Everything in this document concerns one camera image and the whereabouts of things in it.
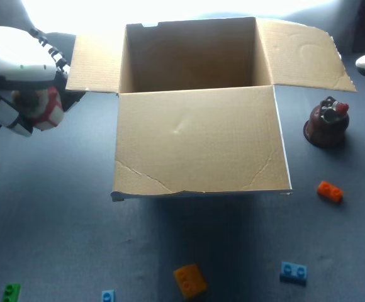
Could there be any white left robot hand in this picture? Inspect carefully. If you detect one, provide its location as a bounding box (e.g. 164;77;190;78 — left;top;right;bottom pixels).
0;25;72;138

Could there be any red and white toy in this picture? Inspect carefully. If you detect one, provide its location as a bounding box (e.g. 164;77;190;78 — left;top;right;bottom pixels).
11;84;65;131

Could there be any strawberry figurine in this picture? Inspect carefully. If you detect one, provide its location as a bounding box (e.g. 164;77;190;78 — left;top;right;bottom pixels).
302;96;351;148

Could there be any cardboard box with white outside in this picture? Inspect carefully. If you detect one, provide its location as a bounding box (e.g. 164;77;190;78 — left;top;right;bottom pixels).
65;16;358;203

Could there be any orange-red flat toy brick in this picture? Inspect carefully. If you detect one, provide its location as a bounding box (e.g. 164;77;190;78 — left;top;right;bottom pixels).
316;181;344;205

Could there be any grey table cloth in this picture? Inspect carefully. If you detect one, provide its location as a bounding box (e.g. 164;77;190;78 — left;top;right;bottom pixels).
0;31;365;302

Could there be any green toy brick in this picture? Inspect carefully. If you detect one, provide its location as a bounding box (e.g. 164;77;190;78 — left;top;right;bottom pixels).
1;282;22;302

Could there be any yellow-orange toy block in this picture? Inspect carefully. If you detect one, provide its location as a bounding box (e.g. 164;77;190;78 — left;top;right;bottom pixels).
172;263;208;300

